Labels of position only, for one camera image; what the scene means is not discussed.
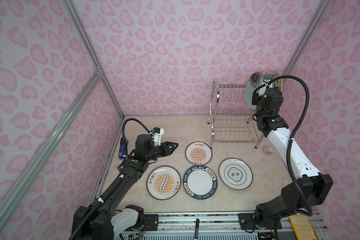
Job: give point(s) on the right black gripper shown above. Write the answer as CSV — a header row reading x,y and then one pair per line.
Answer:
x,y
255,98

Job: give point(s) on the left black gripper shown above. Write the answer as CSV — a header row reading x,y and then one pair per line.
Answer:
x,y
166,149

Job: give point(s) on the cat and stars plate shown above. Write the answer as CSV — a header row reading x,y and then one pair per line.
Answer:
x,y
278,84

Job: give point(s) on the teal flower plate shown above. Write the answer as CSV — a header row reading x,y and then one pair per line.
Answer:
x,y
252,90

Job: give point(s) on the large orange sunburst plate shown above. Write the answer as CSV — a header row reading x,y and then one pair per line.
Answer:
x,y
163,183

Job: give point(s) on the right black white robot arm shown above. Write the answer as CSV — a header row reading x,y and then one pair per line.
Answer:
x,y
309,186

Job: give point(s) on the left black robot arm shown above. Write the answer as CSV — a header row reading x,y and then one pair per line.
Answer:
x,y
117,192

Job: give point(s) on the chrome two-tier dish rack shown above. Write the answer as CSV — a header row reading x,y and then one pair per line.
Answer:
x,y
230,119

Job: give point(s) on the small orange sunburst plate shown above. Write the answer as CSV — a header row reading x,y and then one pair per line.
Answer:
x,y
198,153

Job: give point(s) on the dark green rimmed plate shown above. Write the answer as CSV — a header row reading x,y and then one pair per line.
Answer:
x,y
200,182

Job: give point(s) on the small pink white box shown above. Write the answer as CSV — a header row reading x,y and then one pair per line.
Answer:
x,y
268,151

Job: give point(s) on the black marker pen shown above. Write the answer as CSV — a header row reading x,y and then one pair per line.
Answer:
x,y
196,233

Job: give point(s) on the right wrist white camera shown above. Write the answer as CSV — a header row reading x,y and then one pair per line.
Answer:
x,y
267,82

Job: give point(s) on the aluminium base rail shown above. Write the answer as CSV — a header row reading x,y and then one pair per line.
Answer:
x,y
213,226

